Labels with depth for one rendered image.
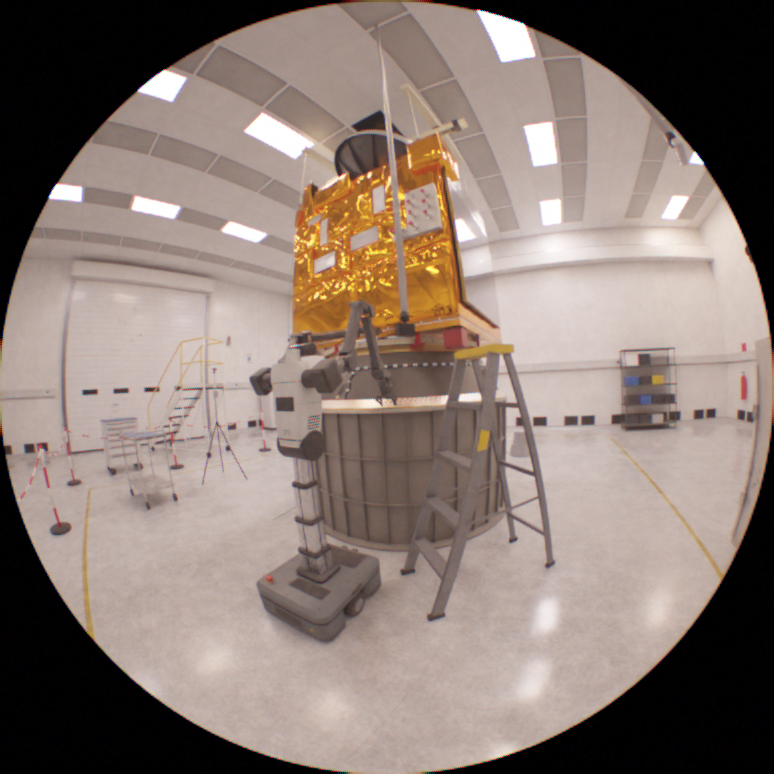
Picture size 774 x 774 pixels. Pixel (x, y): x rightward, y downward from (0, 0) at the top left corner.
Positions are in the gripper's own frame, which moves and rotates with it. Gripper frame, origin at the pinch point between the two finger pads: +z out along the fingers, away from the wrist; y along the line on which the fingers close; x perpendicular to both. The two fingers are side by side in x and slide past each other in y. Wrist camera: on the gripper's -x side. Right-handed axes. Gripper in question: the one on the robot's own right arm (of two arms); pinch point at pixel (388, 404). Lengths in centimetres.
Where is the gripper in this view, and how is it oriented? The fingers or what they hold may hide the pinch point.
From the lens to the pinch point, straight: 179.9
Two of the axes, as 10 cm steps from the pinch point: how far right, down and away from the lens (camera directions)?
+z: 2.6, 8.5, 4.5
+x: -3.5, 5.2, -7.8
